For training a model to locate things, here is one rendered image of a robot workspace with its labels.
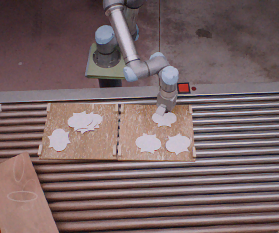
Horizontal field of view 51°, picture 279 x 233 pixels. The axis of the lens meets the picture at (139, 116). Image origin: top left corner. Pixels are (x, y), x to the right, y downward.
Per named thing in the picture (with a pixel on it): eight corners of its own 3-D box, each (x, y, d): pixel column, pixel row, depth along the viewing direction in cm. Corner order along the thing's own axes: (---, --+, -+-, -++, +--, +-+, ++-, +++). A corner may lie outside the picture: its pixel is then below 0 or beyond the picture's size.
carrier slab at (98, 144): (50, 105, 174) (49, 103, 173) (118, 105, 174) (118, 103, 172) (39, 159, 155) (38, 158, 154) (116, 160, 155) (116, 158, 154)
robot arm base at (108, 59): (98, 46, 200) (97, 36, 192) (120, 50, 199) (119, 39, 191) (93, 64, 193) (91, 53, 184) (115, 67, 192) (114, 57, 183)
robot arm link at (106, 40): (94, 42, 189) (91, 26, 177) (113, 37, 192) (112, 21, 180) (100, 56, 183) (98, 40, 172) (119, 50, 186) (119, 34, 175)
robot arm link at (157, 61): (142, 55, 140) (151, 71, 134) (163, 48, 142) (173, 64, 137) (142, 66, 146) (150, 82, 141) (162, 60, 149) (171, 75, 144)
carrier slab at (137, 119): (121, 105, 174) (121, 104, 172) (190, 107, 173) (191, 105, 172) (118, 160, 155) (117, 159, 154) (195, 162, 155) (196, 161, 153)
